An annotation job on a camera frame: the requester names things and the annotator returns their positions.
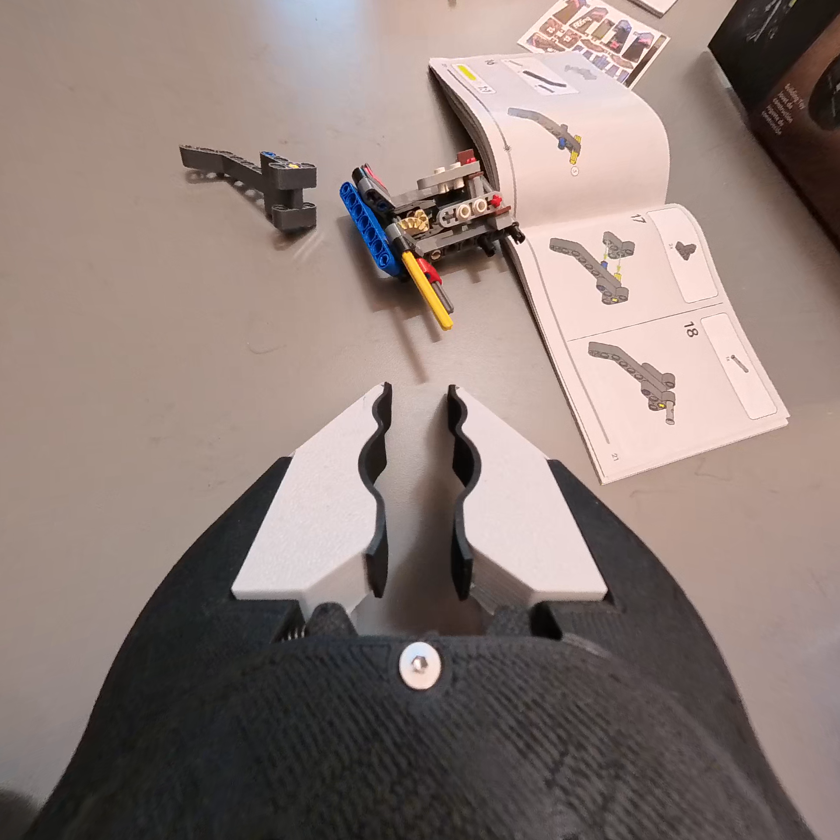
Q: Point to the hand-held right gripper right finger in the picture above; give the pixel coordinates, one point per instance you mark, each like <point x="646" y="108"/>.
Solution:
<point x="531" y="525"/>

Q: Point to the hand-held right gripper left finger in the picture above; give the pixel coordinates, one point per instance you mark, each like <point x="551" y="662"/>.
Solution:
<point x="308" y="518"/>

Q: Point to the dark grey lego arm assembly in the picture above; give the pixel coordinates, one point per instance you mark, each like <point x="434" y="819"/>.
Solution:
<point x="289" y="174"/>

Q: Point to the lego chassis assembly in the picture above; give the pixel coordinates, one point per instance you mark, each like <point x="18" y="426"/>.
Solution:
<point x="426" y="216"/>

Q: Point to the lego instruction booklet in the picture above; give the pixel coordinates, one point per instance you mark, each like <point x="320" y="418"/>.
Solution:
<point x="610" y="164"/>

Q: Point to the lego sticker sheet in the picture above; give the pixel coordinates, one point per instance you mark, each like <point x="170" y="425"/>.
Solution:
<point x="590" y="33"/>

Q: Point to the lego set box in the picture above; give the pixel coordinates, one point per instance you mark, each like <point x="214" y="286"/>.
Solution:
<point x="787" y="98"/>

